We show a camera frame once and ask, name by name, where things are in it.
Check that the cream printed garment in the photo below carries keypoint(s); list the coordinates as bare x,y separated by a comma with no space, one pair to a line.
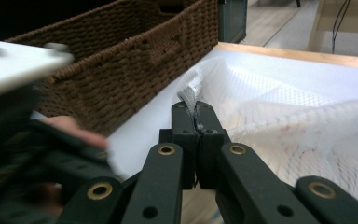
307,140

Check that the light wooden shelf unit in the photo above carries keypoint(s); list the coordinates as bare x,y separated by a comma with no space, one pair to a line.
354,25

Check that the brown wicker basket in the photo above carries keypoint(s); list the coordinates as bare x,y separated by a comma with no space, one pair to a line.
121,77

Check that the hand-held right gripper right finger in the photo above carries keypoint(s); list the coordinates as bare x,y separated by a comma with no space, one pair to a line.
209,130

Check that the white mesh laundry bag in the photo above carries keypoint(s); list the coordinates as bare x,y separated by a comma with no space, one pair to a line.
261,93

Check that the dark cabinet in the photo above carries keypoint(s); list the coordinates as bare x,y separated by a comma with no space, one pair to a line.
233,18

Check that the white table mat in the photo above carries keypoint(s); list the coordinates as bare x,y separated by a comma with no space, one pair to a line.
143,133

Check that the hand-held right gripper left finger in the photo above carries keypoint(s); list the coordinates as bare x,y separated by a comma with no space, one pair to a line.
183,124

